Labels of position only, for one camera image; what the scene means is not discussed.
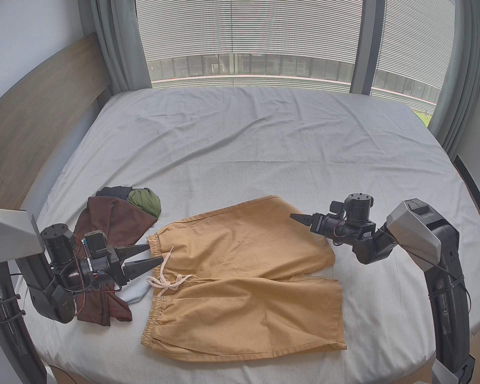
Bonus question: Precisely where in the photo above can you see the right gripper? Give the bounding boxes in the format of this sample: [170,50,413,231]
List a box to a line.
[309,212,346,238]

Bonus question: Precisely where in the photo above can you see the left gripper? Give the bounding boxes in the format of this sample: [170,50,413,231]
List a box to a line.
[79,243,163,291]

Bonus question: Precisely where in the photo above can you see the tan drawstring shorts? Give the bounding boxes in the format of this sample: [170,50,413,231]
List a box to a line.
[140,194,348,362]

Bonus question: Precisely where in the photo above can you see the bed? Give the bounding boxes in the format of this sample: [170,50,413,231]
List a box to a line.
[0,32,480,384]

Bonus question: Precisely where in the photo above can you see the pale blue garment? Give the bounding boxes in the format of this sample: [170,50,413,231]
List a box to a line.
[118,277,153,304]

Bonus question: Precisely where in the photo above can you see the brown garment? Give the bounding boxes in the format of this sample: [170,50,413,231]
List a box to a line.
[74,196,158,327]

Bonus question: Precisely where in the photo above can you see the green garment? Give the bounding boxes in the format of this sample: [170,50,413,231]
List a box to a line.
[126,187,162,218]

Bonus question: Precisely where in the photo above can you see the black garment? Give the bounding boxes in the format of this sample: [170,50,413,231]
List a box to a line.
[95,185,133,202]

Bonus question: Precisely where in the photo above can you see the grey-green curtain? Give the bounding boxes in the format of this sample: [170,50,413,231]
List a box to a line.
[427,0,480,163]
[87,0,153,95]

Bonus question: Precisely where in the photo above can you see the window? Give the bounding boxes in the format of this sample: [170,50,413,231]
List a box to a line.
[135,0,457,113]

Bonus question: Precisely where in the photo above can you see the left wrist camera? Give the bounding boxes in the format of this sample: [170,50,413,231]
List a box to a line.
[83,231,108,260]

